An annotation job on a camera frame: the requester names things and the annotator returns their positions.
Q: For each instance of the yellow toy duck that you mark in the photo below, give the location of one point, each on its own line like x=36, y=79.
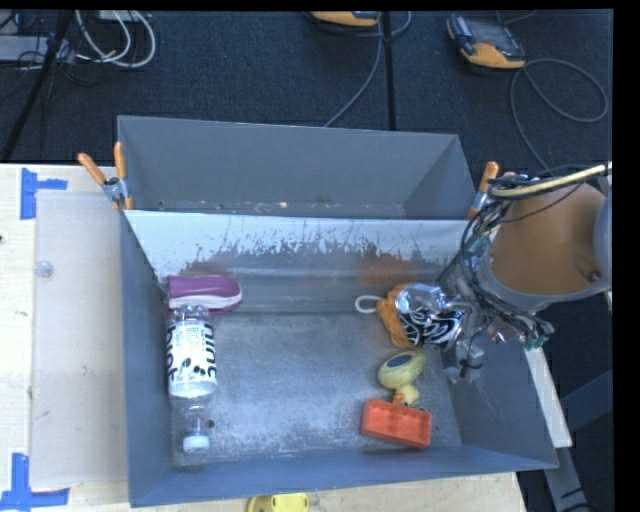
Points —
x=400, y=370

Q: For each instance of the clear plastic bottle white label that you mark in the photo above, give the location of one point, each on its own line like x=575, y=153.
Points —
x=191, y=357

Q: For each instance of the grey metal bin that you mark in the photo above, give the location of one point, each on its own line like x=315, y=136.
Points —
x=300, y=380

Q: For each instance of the orange toy brick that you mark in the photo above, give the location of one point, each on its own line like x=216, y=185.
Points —
x=396, y=422

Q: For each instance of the pale wood board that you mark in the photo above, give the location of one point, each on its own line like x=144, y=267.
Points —
x=75, y=350

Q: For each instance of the orange plush toy white loop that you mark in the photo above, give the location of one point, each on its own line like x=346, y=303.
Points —
x=392, y=325

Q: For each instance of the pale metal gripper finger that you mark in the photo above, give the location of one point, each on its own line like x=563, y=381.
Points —
x=475, y=361
x=452, y=375

